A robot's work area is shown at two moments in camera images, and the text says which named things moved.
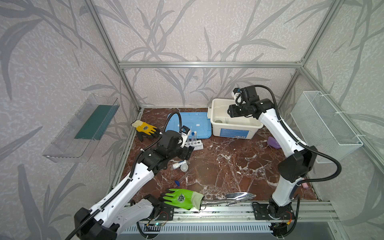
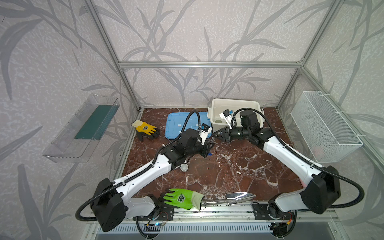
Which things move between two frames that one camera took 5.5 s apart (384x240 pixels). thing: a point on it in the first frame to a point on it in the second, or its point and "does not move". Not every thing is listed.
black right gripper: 232,111 to 228,133
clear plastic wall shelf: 75,142 does not move
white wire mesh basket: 319,124 does not move
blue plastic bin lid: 196,121 does not move
